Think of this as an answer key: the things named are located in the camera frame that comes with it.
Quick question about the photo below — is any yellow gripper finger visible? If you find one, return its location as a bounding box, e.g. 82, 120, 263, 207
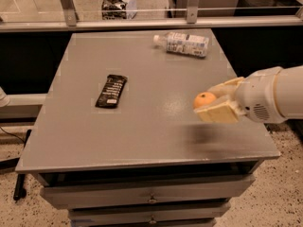
208, 77, 244, 98
194, 99, 246, 124

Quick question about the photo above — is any lower grey drawer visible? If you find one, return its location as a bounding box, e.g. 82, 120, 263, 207
69, 202, 230, 227

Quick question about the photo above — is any metal railing frame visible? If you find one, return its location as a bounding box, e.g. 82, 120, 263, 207
0, 0, 303, 33

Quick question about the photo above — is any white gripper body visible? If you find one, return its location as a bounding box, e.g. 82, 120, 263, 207
235, 67, 286, 123

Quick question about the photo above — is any clear plastic water bottle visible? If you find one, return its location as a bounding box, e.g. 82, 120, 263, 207
153, 32, 209, 58

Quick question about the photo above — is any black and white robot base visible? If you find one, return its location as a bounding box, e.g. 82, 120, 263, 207
101, 0, 137, 20

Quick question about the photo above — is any grey drawer cabinet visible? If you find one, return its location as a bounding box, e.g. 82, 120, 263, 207
17, 31, 278, 227

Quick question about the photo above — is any black floor stand leg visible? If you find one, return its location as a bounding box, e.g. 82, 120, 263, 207
0, 129, 33, 202

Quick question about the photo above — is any orange fruit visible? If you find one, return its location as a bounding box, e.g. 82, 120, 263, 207
193, 92, 217, 109

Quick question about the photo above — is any black snack bar wrapper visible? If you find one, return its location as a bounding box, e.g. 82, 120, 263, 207
96, 75, 128, 109

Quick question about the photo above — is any grey drawer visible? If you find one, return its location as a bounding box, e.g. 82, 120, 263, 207
69, 202, 230, 227
41, 174, 255, 209

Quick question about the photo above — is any upper grey drawer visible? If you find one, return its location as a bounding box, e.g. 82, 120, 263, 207
41, 174, 255, 209

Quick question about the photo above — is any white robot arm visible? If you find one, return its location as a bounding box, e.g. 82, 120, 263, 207
194, 66, 303, 124

